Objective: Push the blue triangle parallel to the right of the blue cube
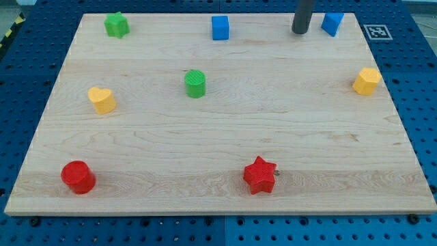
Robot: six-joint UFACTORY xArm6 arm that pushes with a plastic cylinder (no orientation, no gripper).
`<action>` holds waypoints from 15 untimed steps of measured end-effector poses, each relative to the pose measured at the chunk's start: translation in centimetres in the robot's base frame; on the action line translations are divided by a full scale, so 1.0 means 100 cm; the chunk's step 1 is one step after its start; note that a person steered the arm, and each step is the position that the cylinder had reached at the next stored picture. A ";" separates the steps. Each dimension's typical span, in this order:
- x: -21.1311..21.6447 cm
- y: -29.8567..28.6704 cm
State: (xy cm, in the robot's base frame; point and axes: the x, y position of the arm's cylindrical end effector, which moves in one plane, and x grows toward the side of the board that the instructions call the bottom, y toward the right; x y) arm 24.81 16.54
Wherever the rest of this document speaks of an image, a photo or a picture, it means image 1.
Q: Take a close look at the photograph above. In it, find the blue triangle block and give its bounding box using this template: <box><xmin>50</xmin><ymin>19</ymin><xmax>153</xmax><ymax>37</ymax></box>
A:
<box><xmin>321</xmin><ymin>12</ymin><xmax>344</xmax><ymax>37</ymax></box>

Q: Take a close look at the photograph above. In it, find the blue cube block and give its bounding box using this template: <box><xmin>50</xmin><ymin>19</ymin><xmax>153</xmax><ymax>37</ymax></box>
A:
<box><xmin>211</xmin><ymin>16</ymin><xmax>229</xmax><ymax>40</ymax></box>

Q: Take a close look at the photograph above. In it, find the green cylinder block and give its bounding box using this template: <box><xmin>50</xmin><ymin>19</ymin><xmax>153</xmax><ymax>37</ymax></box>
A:
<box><xmin>184</xmin><ymin>70</ymin><xmax>206</xmax><ymax>98</ymax></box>

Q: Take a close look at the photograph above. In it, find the wooden board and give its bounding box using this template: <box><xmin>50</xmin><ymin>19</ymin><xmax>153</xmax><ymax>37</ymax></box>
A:
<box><xmin>5</xmin><ymin>13</ymin><xmax>436</xmax><ymax>217</ymax></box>

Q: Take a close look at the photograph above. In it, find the red star block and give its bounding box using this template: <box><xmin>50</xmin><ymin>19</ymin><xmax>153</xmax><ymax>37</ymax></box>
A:
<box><xmin>243</xmin><ymin>156</ymin><xmax>277</xmax><ymax>195</ymax></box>

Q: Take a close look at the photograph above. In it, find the yellow heart block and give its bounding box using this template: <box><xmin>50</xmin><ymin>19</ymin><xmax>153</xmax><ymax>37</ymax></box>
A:
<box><xmin>88</xmin><ymin>87</ymin><xmax>117</xmax><ymax>115</ymax></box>

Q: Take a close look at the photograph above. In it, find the green star block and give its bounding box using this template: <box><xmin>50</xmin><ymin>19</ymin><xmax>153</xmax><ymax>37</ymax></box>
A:
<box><xmin>104</xmin><ymin>12</ymin><xmax>130</xmax><ymax>39</ymax></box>

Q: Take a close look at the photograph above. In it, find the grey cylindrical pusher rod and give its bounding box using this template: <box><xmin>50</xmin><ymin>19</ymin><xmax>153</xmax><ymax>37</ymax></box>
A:
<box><xmin>292</xmin><ymin>0</ymin><xmax>316</xmax><ymax>35</ymax></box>

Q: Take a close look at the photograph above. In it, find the red cylinder block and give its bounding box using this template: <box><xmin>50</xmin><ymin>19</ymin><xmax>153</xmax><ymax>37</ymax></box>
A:
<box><xmin>61</xmin><ymin>160</ymin><xmax>96</xmax><ymax>194</ymax></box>

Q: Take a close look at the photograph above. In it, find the yellow hexagon block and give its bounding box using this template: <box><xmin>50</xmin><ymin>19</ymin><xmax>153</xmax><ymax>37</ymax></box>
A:
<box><xmin>352</xmin><ymin>68</ymin><xmax>382</xmax><ymax>96</ymax></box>

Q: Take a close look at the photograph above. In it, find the white fiducial marker tag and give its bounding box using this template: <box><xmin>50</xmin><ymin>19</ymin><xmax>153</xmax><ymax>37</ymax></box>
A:
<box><xmin>363</xmin><ymin>24</ymin><xmax>393</xmax><ymax>40</ymax></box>

